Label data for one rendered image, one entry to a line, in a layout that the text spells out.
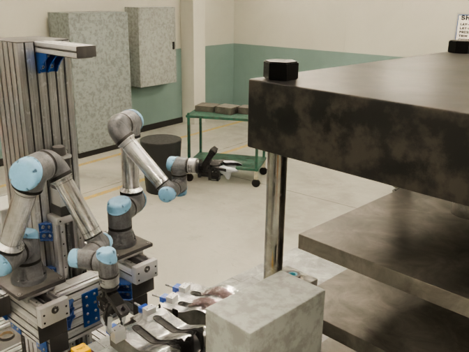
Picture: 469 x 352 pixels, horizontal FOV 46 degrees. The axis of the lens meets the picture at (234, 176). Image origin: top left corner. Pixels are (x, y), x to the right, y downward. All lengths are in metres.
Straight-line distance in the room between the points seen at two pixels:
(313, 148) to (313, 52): 8.59
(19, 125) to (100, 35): 5.52
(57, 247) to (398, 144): 1.81
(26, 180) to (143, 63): 6.85
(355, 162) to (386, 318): 0.60
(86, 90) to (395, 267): 6.75
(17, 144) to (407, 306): 1.77
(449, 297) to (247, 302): 0.50
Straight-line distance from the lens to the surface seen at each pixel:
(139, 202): 2.86
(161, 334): 2.43
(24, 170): 2.17
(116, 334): 2.35
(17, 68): 2.55
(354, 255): 1.62
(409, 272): 1.56
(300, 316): 1.51
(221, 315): 1.44
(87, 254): 2.22
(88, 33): 7.94
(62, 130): 2.67
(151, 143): 6.30
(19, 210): 2.27
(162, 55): 9.18
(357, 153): 1.40
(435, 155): 1.30
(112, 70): 8.23
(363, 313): 1.84
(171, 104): 9.86
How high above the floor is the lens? 2.24
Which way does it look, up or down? 18 degrees down
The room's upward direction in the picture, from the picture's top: 1 degrees clockwise
